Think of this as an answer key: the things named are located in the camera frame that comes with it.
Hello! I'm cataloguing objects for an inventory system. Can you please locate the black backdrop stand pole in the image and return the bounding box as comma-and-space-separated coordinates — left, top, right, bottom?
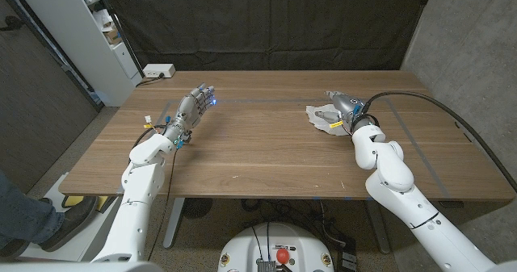
93, 0, 145, 78

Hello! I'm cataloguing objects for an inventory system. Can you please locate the dark brown shoe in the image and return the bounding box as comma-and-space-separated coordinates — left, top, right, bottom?
40, 195, 100, 252
0, 239, 32, 259

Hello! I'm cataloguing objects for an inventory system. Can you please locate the black floor power strip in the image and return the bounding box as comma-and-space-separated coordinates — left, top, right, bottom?
336, 239, 359, 272

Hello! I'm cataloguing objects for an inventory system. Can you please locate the white power strip box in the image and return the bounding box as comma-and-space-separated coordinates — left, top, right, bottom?
142, 63, 176, 79

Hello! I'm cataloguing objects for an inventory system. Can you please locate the white shelf cabinet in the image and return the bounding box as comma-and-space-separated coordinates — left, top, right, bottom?
11, 0, 143, 107

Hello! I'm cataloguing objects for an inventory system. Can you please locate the cardboard box on shelf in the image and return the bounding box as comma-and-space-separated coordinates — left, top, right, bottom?
103, 27, 122, 45

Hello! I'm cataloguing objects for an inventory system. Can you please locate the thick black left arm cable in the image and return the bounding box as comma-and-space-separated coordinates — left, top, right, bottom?
129, 124, 166, 152

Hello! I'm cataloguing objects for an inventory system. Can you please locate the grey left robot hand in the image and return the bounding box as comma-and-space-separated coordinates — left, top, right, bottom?
163, 82, 217, 146

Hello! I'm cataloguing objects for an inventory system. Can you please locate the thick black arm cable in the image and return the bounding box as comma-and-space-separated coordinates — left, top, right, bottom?
359, 90, 517, 192
129, 124, 166, 152

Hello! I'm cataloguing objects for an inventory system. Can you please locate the white robot torso base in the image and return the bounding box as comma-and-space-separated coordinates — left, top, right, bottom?
217, 222, 335, 272

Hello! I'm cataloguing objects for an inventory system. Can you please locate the black door handle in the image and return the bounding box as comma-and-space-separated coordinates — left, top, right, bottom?
0, 15, 25, 33

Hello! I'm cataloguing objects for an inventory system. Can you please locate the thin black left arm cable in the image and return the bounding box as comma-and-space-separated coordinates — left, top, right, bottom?
147, 144, 181, 261

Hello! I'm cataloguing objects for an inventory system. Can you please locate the white floor mat yellow print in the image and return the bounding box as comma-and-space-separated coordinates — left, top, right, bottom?
19, 173, 122, 261

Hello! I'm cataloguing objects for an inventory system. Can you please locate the white cloth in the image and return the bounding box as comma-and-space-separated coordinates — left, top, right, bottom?
305, 104, 355, 137

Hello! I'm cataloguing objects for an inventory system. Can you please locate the black backdrop curtain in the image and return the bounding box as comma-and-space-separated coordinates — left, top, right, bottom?
99, 0, 435, 72

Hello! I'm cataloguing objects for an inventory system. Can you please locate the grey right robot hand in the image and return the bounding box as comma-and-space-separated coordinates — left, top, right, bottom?
314, 90, 368, 130

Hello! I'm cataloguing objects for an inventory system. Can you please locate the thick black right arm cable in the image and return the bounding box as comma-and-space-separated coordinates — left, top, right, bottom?
359, 90, 517, 192

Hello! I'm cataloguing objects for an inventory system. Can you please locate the grey table leg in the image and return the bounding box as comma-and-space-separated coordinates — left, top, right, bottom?
365, 200, 392, 255
162, 198, 186, 249

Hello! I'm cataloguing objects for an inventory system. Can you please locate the person leg in blue jeans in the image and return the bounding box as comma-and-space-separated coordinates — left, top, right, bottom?
0, 170, 65, 249

